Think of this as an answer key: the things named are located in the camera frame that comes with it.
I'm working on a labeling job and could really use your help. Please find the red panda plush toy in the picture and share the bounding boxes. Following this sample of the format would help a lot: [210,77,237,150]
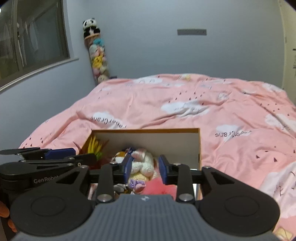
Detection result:
[111,151,126,164]

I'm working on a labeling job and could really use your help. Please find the purple crochet flower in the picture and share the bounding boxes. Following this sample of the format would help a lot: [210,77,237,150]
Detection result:
[128,179,145,193]

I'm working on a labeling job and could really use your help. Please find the grey wall switch plate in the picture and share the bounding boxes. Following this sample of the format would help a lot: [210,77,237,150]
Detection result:
[177,29,207,36]

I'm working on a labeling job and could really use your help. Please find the pink tulle fabric item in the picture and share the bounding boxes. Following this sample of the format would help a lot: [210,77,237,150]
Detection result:
[142,177,177,200]

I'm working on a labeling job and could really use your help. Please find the orange cardboard storage box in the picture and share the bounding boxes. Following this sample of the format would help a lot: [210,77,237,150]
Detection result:
[87,128,200,200]

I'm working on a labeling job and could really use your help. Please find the window with grey frame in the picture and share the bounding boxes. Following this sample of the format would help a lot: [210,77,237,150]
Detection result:
[1,1,71,90]

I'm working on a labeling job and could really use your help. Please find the purple patterned small box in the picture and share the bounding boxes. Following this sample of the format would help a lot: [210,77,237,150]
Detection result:
[125,147,136,155]

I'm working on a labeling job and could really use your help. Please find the white crochet bunny plush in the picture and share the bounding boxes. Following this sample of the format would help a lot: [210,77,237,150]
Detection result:
[131,149,154,178]

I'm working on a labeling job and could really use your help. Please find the hanging plush toy column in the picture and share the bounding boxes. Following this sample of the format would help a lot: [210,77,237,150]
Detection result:
[84,33,110,84]

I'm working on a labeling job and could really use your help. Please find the pink cloud print bedsheet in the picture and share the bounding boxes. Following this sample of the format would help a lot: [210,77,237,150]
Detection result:
[21,74,295,240]

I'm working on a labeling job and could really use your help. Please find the red feather shuttlecock toy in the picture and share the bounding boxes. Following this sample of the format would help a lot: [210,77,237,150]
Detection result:
[73,136,109,170]

